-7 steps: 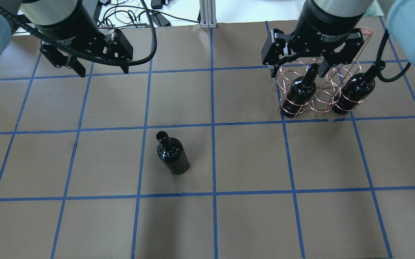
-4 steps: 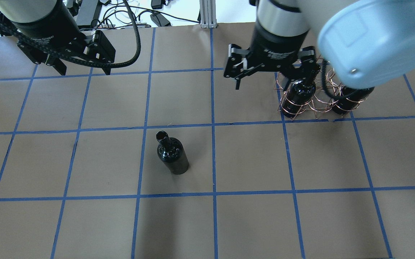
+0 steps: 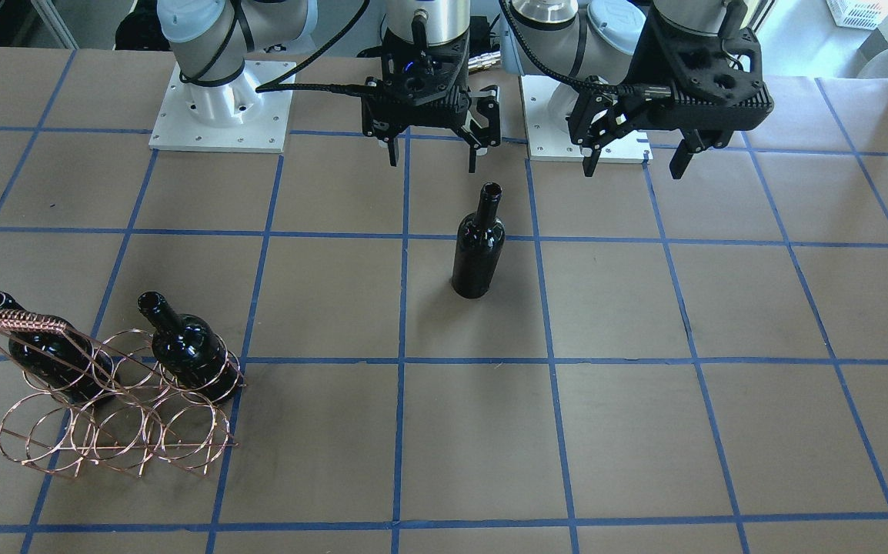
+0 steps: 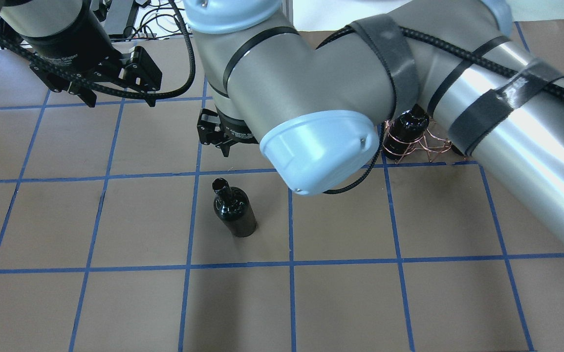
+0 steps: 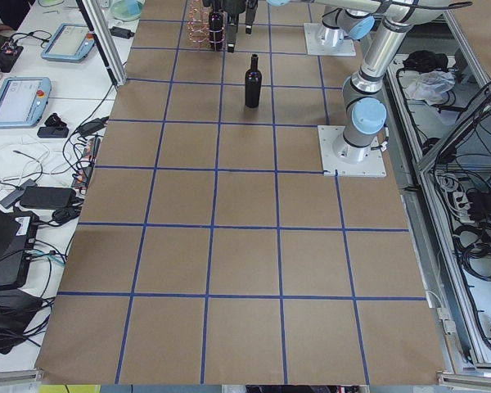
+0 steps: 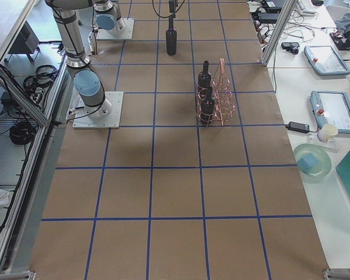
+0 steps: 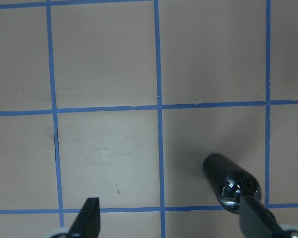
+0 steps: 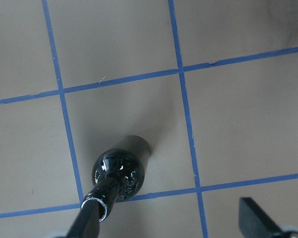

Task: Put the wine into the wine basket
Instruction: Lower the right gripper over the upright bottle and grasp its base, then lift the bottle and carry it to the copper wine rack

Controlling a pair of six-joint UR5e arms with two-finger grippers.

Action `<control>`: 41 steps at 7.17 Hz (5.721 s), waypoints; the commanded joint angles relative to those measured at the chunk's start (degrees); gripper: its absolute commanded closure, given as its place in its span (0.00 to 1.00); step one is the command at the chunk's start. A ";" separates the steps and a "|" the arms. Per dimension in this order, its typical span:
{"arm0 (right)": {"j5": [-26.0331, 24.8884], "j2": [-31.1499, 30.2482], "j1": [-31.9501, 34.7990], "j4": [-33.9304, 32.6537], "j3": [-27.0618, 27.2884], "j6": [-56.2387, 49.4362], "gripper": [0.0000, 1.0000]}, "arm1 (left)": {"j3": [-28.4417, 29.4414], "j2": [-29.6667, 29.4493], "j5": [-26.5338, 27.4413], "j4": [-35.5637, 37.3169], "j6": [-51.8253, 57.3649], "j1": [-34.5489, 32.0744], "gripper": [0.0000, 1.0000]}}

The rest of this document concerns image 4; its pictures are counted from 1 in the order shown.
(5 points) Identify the dark wine bottle front basket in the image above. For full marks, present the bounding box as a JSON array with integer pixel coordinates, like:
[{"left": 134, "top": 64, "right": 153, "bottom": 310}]
[{"left": 383, "top": 104, "right": 430, "bottom": 160}]

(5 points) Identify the dark wine bottle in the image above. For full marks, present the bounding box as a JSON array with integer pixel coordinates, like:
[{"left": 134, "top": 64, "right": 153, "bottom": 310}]
[{"left": 211, "top": 177, "right": 258, "bottom": 238}]

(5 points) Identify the black braided cable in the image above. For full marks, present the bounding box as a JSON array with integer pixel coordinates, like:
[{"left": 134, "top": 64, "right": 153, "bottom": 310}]
[{"left": 0, "top": 0, "right": 197, "bottom": 101}]

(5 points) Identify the copper wire wine basket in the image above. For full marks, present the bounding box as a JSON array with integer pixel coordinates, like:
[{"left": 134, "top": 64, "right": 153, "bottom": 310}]
[{"left": 382, "top": 117, "right": 466, "bottom": 163}]

